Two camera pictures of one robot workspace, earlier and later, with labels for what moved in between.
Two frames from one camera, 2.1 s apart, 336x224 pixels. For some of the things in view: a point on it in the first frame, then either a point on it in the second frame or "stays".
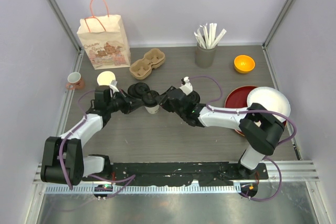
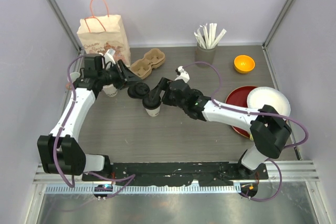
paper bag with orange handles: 103,38 stays
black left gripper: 127,102 -> 125,74
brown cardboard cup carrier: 142,68 stays
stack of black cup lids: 138,88 stays
